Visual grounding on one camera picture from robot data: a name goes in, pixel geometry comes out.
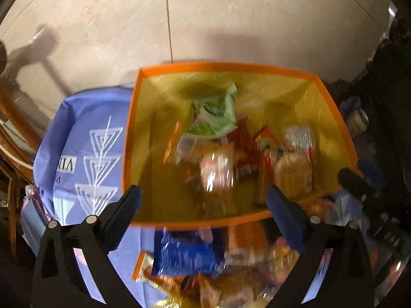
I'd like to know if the blue printed tablecloth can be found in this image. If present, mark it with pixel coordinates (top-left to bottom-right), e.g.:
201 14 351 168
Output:
21 85 386 308

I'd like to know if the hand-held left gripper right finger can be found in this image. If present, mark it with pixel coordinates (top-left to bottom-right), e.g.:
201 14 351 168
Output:
266 184 376 308

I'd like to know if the blue snack packet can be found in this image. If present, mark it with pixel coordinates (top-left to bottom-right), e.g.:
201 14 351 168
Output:
151 228 225 276

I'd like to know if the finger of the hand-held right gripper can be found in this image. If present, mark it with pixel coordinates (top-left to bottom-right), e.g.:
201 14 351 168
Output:
337 167 378 203

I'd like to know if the thin orange snack packet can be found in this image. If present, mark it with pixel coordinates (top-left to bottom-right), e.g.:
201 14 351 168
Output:
162 122 182 164

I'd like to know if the white beverage can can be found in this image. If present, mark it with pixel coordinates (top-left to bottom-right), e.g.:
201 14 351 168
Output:
347 107 370 138

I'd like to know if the red checkered snack packet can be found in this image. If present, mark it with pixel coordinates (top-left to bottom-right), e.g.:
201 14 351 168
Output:
229 115 260 180

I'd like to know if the brown carved wooden chair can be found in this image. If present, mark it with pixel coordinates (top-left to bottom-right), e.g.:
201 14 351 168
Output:
0 80 42 257

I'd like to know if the orange cardboard box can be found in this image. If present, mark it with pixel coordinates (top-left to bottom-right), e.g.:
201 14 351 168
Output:
121 62 359 228

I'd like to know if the light green snack packet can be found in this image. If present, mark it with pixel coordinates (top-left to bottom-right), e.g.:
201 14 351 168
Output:
186 83 238 138

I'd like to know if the pink bag of round crackers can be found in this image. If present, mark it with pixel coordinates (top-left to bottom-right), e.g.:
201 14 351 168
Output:
308 197 341 222

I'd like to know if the orange white snack packet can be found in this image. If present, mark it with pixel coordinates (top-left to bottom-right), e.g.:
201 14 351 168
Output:
132 252 155 283

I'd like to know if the round bread packet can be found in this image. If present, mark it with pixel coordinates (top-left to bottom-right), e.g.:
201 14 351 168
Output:
274 127 317 196
184 144 238 206

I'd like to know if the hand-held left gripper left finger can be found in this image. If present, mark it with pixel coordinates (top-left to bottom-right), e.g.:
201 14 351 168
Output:
32 184 143 308

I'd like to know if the orange red snack packet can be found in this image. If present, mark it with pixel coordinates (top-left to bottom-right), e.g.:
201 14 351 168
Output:
254 125 286 206

